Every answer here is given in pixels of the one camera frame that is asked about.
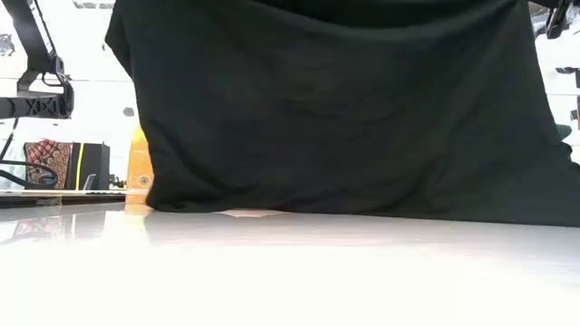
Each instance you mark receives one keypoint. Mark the dark green button shirt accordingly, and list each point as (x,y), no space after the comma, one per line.
(564,132)

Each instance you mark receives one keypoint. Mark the black shirt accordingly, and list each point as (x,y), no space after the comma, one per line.
(340,113)

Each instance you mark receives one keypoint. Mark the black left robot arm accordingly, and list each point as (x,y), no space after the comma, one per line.
(43,106)

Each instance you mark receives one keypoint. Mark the orange spray bottle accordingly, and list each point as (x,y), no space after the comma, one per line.
(138,172)

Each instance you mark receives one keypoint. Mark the black box with yellow stripe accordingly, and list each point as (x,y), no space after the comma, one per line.
(97,165)

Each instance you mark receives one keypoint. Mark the red patterned cloth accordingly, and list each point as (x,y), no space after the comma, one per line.
(50,158)

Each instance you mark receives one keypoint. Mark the black aluminium table frame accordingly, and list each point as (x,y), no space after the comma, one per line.
(45,201)

